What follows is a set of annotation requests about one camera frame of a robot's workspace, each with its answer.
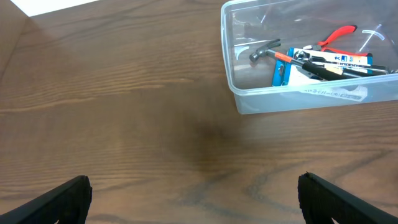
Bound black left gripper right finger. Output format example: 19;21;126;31
297;172;397;224

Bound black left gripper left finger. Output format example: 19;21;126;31
1;175;93;224

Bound small hammer orange black handle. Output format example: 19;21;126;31
249;39;349;81

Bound blue white screwdriver box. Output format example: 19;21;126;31
272;48;369;102

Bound black yellow precision screwdriver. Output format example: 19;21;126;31
323;65;391;78

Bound red handled pliers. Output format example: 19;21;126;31
303;25;373;57

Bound clear plastic container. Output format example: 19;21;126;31
221;1;397;114

